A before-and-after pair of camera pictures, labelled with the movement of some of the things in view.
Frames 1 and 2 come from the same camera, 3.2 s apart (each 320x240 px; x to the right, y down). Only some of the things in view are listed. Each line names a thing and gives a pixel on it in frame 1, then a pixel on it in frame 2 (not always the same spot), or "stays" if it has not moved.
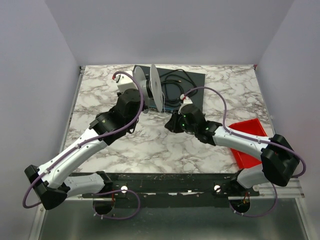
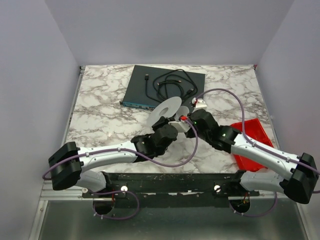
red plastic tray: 253,126 stays
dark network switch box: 175,85 stays
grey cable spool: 151,88 to 171,106
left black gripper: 141,99 to 159,122
